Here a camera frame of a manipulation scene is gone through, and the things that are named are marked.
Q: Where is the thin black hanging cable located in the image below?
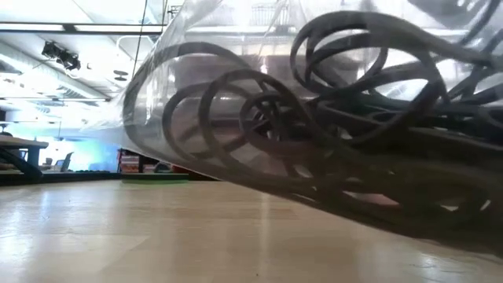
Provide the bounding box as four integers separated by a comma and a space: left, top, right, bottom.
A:
131, 0, 149, 78

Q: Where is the black background table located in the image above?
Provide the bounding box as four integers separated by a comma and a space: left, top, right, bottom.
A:
0, 135, 50, 178

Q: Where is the dark purple rubber bands pile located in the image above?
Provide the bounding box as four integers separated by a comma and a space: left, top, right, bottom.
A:
123, 10, 503, 244

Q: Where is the clear plastic bags pile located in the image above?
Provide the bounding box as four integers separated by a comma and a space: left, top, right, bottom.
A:
121, 0, 503, 255

